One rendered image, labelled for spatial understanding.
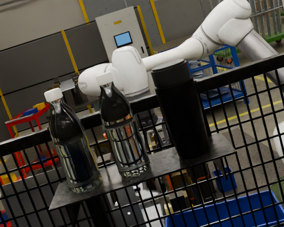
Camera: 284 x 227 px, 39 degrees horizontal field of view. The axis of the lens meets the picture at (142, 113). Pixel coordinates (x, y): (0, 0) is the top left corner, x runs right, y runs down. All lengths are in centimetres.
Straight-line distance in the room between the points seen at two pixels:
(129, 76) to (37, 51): 796
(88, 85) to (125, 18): 699
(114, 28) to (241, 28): 676
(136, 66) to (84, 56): 786
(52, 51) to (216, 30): 764
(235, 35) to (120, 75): 59
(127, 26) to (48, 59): 201
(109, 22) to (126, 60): 706
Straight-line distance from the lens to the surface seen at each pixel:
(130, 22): 843
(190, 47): 171
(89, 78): 146
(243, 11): 174
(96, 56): 921
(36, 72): 931
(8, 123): 586
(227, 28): 174
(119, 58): 136
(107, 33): 839
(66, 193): 82
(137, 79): 136
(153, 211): 160
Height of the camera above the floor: 170
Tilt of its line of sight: 13 degrees down
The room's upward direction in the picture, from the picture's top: 18 degrees counter-clockwise
